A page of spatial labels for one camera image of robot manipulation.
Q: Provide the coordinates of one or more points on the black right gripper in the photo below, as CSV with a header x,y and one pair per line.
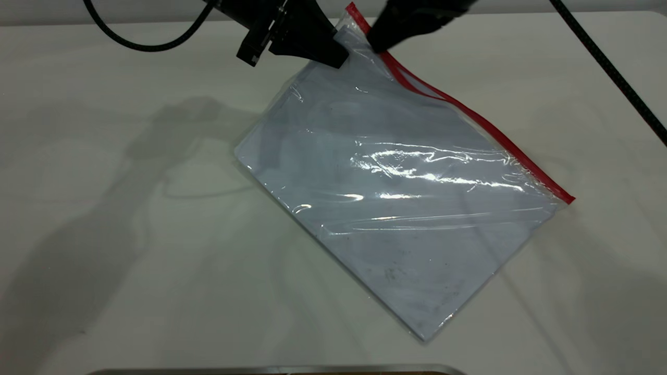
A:
x,y
448,5

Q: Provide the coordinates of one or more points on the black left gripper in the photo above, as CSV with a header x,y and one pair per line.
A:
x,y
250,10

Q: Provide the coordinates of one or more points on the clear plastic red-zipper bag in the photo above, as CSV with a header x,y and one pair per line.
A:
x,y
396,198

